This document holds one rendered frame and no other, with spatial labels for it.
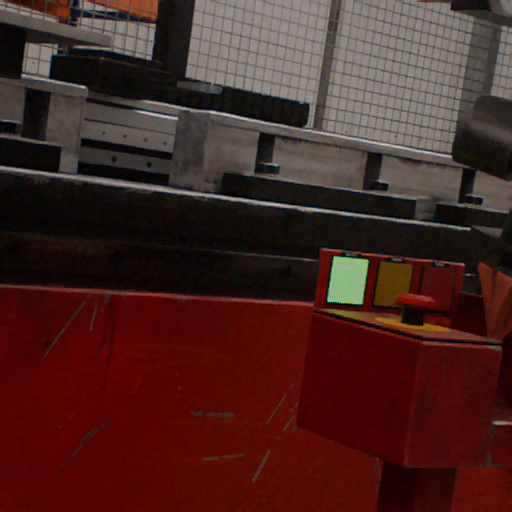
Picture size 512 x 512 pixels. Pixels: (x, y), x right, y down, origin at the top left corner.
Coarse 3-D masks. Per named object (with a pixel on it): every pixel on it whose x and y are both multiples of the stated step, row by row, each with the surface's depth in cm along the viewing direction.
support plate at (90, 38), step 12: (0, 12) 108; (12, 12) 108; (0, 24) 110; (12, 24) 109; (24, 24) 109; (36, 24) 110; (48, 24) 111; (60, 24) 112; (36, 36) 116; (48, 36) 114; (60, 36) 112; (72, 36) 112; (84, 36) 113; (96, 36) 114; (108, 36) 115
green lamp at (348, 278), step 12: (336, 264) 133; (348, 264) 134; (360, 264) 135; (336, 276) 133; (348, 276) 134; (360, 276) 135; (336, 288) 133; (348, 288) 134; (360, 288) 135; (336, 300) 134; (348, 300) 135; (360, 300) 136
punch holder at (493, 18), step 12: (468, 0) 191; (480, 0) 189; (492, 0) 188; (504, 0) 188; (456, 12) 194; (468, 12) 193; (480, 12) 191; (492, 12) 190; (504, 12) 189; (504, 24) 200
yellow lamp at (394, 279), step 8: (384, 264) 137; (392, 264) 137; (400, 264) 138; (384, 272) 137; (392, 272) 138; (400, 272) 138; (408, 272) 139; (384, 280) 137; (392, 280) 138; (400, 280) 138; (408, 280) 139; (384, 288) 137; (392, 288) 138; (400, 288) 139; (408, 288) 139; (376, 296) 137; (384, 296) 137; (392, 296) 138; (376, 304) 137; (384, 304) 138; (392, 304) 138
